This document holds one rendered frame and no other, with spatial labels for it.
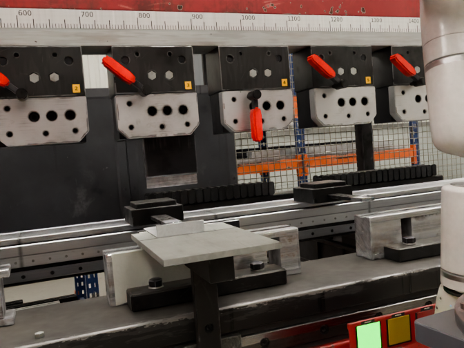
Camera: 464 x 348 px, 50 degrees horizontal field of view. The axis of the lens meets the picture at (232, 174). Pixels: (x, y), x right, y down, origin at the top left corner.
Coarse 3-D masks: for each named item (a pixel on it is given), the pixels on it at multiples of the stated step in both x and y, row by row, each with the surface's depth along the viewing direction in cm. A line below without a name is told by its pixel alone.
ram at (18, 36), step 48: (0, 0) 82; (48, 0) 85; (96, 0) 88; (144, 0) 91; (192, 0) 94; (240, 0) 97; (288, 0) 101; (336, 0) 105; (384, 0) 109; (96, 48) 90; (288, 48) 104
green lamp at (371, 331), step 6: (372, 324) 84; (378, 324) 85; (360, 330) 84; (366, 330) 84; (372, 330) 85; (378, 330) 85; (360, 336) 84; (366, 336) 84; (372, 336) 85; (378, 336) 85; (360, 342) 84; (366, 342) 84; (372, 342) 85; (378, 342) 85
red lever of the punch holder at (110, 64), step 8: (104, 64) 85; (112, 64) 85; (120, 64) 86; (112, 72) 87; (120, 72) 85; (128, 72) 86; (128, 80) 86; (136, 80) 87; (144, 88) 86; (144, 96) 89
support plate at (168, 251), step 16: (208, 224) 97; (224, 224) 96; (144, 240) 85; (160, 240) 84; (176, 240) 83; (192, 240) 81; (208, 240) 80; (224, 240) 79; (240, 240) 78; (256, 240) 77; (272, 240) 76; (160, 256) 71; (176, 256) 70; (192, 256) 70; (208, 256) 71; (224, 256) 72
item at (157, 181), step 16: (144, 144) 94; (160, 144) 95; (176, 144) 96; (192, 144) 97; (144, 160) 95; (160, 160) 95; (176, 160) 96; (192, 160) 98; (160, 176) 96; (176, 176) 97; (192, 176) 99
